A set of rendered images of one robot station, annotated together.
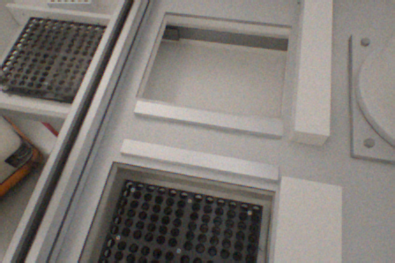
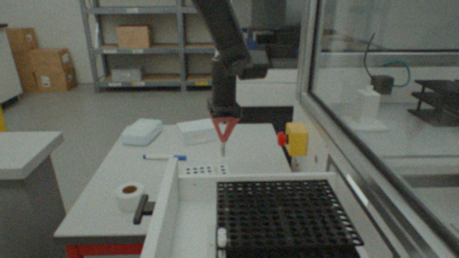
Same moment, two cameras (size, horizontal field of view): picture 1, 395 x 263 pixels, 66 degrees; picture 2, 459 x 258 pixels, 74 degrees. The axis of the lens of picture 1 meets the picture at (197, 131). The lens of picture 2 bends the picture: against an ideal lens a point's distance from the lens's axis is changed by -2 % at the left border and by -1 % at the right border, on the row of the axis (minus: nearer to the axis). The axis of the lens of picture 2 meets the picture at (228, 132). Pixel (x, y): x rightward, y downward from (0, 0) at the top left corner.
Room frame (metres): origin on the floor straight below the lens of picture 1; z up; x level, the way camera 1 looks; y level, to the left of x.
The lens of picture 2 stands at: (0.06, 0.49, 1.24)
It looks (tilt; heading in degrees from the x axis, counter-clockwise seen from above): 24 degrees down; 340
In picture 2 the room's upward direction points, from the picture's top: straight up
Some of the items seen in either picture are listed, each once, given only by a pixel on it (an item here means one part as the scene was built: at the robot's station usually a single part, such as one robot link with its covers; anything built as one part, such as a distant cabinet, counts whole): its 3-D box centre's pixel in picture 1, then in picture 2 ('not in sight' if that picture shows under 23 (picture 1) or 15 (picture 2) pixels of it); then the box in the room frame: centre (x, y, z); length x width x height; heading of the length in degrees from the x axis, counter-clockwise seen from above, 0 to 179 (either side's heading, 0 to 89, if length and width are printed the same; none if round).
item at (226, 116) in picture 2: not in sight; (223, 122); (0.74, 0.26, 0.95); 0.07 x 0.07 x 0.09; 84
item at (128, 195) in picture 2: not in sight; (130, 196); (0.75, 0.50, 0.78); 0.07 x 0.07 x 0.04
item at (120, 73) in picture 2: not in sight; (128, 73); (4.61, 0.37, 0.22); 0.40 x 0.30 x 0.17; 72
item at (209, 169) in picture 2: not in sight; (206, 178); (0.76, 0.30, 0.78); 0.12 x 0.08 x 0.04; 80
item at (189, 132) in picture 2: not in sight; (196, 131); (1.06, 0.25, 0.79); 0.13 x 0.09 x 0.05; 92
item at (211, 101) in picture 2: not in sight; (224, 95); (0.73, 0.26, 1.02); 0.10 x 0.07 x 0.07; 174
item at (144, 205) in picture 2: not in sight; (148, 208); (0.51, 0.47, 0.91); 0.07 x 0.04 x 0.01; 162
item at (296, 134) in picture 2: not in sight; (295, 139); (0.73, 0.06, 0.88); 0.07 x 0.05 x 0.07; 162
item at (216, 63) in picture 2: not in sight; (226, 69); (0.73, 0.25, 1.08); 0.07 x 0.06 x 0.07; 92
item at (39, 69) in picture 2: not in sight; (36, 59); (5.01, 1.57, 0.42); 0.85 x 0.33 x 0.84; 72
